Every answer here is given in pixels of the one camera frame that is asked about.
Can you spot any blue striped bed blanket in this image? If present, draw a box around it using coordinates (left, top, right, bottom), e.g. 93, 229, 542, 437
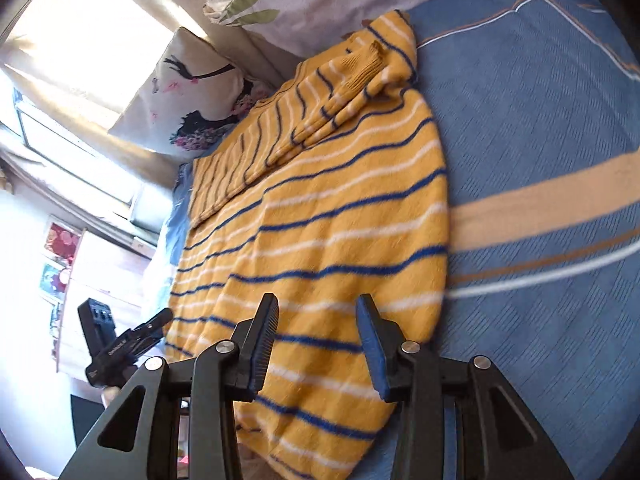
159, 0, 640, 480

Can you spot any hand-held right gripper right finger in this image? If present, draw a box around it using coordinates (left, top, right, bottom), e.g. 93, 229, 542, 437
355, 294, 575, 480

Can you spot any wooden cabinet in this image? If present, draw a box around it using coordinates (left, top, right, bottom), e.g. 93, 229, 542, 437
56, 229, 157, 374

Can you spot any blue and pink picture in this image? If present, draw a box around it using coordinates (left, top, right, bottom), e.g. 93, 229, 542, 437
39, 263, 73, 305

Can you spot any yellow striped sweater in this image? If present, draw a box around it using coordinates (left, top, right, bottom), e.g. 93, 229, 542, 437
164, 9, 449, 480

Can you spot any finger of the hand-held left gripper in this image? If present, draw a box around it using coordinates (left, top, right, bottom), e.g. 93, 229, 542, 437
126, 309, 174, 361

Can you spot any red flower picture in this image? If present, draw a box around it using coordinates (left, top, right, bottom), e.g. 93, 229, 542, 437
44, 221, 81, 267

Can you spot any white pillow with figure print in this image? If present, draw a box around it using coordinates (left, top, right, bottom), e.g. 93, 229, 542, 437
108, 27, 274, 163

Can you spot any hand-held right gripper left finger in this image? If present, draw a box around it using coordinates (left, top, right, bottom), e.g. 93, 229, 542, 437
59, 293, 280, 480

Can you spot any window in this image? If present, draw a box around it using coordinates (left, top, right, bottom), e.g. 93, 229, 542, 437
0, 0, 271, 211

